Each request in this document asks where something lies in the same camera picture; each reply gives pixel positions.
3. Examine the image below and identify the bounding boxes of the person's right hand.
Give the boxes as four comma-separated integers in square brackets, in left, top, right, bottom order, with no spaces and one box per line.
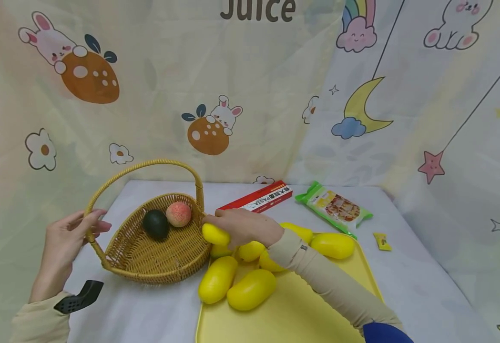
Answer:
[203,208,285,251]

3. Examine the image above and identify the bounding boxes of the person's left hand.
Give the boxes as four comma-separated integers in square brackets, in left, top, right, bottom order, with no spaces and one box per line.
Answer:
[30,209,112,303]

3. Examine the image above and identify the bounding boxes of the yellow mango fruit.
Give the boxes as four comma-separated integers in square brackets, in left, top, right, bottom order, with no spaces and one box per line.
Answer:
[201,222,232,247]

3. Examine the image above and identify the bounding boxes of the woven wicker basket with handle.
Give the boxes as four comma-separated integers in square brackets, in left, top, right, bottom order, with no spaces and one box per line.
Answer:
[83,159,211,285]

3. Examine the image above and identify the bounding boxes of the person's right forearm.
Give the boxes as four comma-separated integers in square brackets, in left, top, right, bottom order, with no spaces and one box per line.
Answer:
[267,228,414,343]

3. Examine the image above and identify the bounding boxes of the person's left forearm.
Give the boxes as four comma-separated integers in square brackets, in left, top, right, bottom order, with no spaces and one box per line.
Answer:
[10,291,73,343]

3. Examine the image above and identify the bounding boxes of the pink peach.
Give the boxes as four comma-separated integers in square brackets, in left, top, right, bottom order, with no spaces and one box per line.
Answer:
[165,202,193,228]

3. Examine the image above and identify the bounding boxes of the red pasta box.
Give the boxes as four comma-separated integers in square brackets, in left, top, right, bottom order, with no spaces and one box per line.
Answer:
[216,180,294,214]

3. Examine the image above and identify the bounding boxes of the dark green avocado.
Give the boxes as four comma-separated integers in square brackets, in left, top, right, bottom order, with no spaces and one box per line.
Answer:
[142,209,171,241]

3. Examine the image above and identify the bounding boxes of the black wrist band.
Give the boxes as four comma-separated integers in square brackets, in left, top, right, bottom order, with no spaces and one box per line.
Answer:
[53,280,104,315]

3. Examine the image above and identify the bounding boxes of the pile of yellow mangoes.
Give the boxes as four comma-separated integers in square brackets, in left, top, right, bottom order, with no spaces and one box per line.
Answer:
[197,222,357,312]

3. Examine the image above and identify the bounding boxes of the green snack packet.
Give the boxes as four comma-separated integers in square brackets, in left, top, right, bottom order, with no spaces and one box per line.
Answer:
[294,181,374,240]

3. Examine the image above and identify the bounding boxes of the yellow plastic tray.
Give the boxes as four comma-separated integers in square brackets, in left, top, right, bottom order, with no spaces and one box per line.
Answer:
[194,232,384,343]

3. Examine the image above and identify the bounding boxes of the small yellow sachet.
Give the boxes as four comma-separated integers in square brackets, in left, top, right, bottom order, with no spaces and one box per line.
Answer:
[372,232,393,252]

